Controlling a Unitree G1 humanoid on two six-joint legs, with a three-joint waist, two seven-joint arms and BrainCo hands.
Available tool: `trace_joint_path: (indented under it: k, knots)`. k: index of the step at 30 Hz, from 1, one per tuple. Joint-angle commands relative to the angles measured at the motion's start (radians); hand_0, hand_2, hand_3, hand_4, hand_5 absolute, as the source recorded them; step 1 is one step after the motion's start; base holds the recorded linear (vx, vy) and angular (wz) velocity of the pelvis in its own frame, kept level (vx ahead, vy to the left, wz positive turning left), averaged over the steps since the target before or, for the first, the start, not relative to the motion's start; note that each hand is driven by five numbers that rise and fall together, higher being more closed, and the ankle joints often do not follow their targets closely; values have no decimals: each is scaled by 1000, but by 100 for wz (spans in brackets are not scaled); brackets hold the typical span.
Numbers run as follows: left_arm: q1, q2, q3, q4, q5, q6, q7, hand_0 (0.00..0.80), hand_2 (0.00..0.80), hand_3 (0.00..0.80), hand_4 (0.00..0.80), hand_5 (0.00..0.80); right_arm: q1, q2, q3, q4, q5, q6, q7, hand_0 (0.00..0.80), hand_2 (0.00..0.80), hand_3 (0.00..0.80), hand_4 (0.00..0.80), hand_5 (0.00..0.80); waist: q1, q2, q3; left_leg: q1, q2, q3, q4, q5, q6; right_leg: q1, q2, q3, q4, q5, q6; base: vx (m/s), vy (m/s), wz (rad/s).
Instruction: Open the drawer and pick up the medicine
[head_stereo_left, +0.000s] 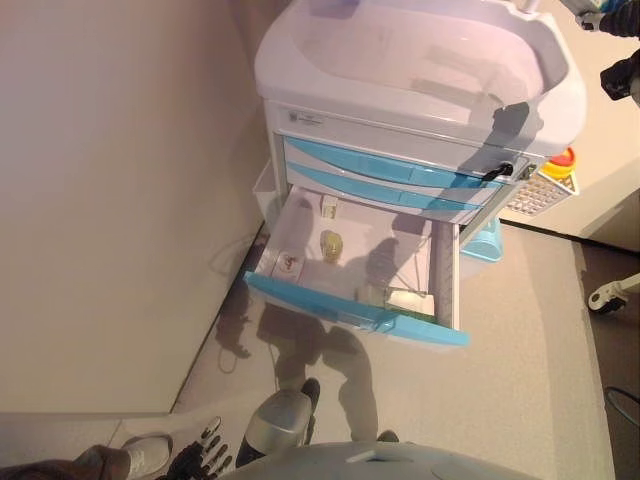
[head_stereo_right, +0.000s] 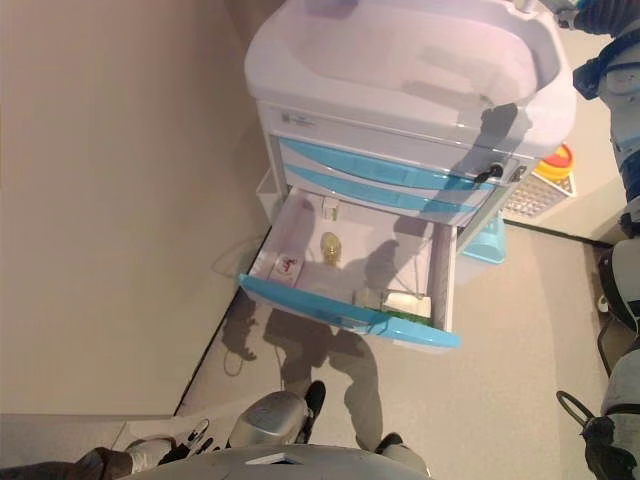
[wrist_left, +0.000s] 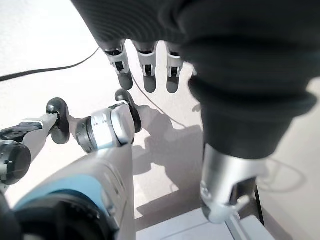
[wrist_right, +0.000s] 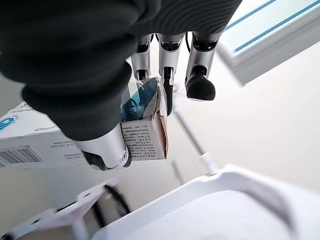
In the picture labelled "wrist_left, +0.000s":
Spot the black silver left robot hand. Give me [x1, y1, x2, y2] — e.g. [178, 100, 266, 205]
[71, 0, 320, 225]

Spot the silver left robot leg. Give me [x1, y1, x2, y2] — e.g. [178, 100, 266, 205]
[0, 88, 142, 240]

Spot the silver robot leg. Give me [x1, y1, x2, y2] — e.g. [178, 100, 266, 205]
[0, 97, 71, 187]
[0, 88, 142, 240]

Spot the silver right robot leg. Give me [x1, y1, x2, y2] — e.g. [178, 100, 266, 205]
[0, 97, 71, 187]

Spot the black floor cable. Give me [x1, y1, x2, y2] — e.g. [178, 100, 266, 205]
[0, 47, 100, 83]

